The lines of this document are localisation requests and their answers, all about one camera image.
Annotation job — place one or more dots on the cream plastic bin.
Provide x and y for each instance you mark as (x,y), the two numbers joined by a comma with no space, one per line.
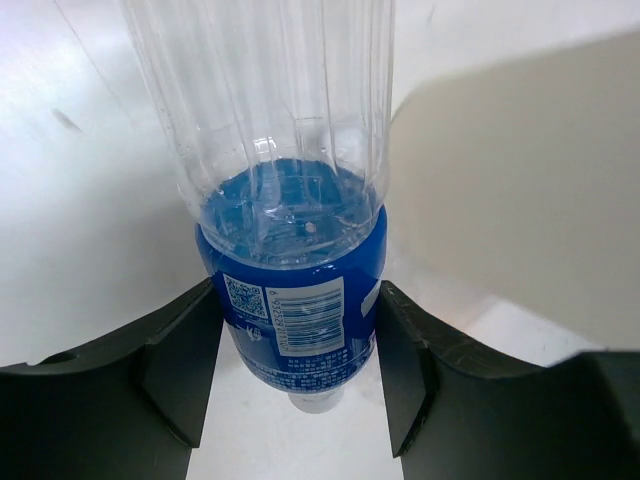
(519,181)

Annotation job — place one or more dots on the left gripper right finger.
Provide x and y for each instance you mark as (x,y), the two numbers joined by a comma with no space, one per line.
(459,409)

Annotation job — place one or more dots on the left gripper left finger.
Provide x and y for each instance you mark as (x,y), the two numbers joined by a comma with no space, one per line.
(128,405)

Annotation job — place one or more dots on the blue label plastic bottle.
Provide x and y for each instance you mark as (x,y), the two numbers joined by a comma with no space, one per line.
(278,114)

